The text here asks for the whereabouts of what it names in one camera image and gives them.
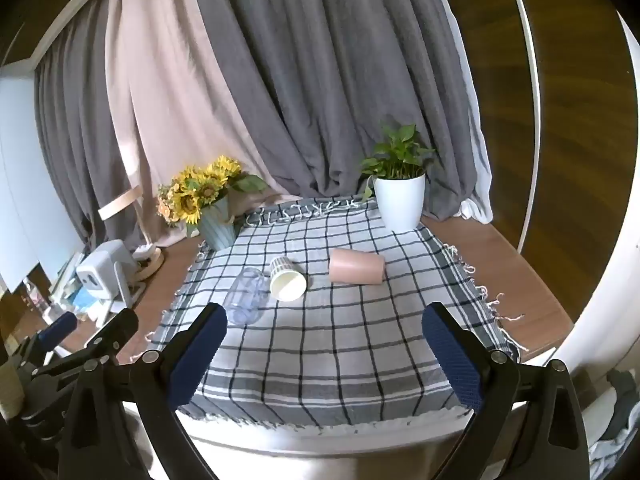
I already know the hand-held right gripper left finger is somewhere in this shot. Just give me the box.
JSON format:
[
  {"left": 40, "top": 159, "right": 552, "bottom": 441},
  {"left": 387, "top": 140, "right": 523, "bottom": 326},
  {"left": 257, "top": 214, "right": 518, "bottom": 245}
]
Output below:
[{"left": 57, "top": 302, "right": 228, "bottom": 480}]

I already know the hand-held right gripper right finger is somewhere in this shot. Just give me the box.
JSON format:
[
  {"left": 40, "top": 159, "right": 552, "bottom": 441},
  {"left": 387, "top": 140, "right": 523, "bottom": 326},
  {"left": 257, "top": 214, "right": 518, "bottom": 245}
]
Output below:
[{"left": 421, "top": 301, "right": 591, "bottom": 480}]

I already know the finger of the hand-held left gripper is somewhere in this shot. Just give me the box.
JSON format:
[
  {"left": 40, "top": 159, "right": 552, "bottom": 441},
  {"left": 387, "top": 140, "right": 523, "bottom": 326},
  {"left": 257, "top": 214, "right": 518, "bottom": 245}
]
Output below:
[
  {"left": 9, "top": 311, "right": 79, "bottom": 367},
  {"left": 30, "top": 307, "right": 140, "bottom": 377}
]

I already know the clear plastic cup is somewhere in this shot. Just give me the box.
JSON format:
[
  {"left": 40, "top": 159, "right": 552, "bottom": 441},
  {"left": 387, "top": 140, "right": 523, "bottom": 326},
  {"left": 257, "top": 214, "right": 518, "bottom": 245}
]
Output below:
[{"left": 222, "top": 267, "right": 271, "bottom": 326}]

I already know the white striped paper cup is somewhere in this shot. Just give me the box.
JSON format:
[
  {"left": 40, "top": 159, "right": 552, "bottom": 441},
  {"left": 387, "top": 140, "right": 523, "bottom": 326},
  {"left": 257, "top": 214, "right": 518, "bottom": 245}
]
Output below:
[{"left": 269, "top": 256, "right": 307, "bottom": 302}]

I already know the pink cup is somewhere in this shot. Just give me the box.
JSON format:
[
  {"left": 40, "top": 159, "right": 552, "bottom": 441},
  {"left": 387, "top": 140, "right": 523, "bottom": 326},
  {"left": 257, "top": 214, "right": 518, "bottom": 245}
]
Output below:
[{"left": 328, "top": 247, "right": 387, "bottom": 286}]

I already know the white box-shaped device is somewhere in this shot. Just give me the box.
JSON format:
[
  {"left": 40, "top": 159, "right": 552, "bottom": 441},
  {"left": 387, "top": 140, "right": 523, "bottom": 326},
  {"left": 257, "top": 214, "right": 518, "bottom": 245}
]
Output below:
[{"left": 76, "top": 239, "right": 136, "bottom": 312}]

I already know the round wooden lamp base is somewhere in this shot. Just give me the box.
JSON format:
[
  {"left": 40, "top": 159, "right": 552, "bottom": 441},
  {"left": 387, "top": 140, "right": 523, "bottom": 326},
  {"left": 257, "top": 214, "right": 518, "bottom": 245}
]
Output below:
[{"left": 131, "top": 245, "right": 165, "bottom": 282}]

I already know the blue-green ribbed vase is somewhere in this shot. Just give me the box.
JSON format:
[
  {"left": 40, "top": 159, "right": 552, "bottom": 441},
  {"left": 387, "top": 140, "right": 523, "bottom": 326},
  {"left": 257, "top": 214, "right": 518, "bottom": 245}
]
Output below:
[{"left": 198, "top": 195, "right": 239, "bottom": 251}]

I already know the grey plaid tablecloth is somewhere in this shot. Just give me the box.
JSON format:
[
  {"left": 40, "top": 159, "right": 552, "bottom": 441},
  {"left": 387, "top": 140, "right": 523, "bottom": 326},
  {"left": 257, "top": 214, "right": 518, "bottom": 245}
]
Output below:
[{"left": 132, "top": 195, "right": 527, "bottom": 429}]

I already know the sunflower bouquet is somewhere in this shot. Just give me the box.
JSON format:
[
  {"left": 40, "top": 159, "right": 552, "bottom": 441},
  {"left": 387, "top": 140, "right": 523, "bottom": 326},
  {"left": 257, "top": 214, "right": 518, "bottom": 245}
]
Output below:
[{"left": 157, "top": 156, "right": 269, "bottom": 226}]

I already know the green plant in white pot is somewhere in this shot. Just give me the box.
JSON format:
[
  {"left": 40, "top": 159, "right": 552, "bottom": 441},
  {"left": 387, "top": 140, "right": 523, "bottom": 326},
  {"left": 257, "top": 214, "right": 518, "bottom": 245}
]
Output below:
[{"left": 360, "top": 122, "right": 441, "bottom": 234}]

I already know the grey and white cloth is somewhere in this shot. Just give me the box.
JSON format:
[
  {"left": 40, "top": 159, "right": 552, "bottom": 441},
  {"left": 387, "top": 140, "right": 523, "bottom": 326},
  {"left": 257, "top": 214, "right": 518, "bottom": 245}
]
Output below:
[{"left": 587, "top": 369, "right": 640, "bottom": 463}]

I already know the narrow grey curtain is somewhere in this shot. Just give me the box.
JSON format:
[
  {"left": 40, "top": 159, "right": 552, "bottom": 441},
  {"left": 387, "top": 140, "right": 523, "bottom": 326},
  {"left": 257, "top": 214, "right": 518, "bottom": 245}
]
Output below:
[{"left": 33, "top": 10, "right": 147, "bottom": 262}]

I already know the white sheer curtain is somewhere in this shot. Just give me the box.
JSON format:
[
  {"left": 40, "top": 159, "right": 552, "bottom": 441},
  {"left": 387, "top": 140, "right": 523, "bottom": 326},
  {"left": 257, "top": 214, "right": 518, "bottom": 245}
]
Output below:
[{"left": 439, "top": 0, "right": 494, "bottom": 224}]

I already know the pink curtain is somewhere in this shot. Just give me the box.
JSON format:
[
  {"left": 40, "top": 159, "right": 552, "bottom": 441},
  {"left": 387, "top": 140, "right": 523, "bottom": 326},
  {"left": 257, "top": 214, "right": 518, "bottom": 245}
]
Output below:
[{"left": 102, "top": 0, "right": 302, "bottom": 249}]

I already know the wide grey curtain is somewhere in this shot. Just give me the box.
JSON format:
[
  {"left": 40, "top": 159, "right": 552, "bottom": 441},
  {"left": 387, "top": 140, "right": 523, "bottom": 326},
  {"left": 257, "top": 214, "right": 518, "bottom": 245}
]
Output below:
[{"left": 187, "top": 0, "right": 490, "bottom": 222}]

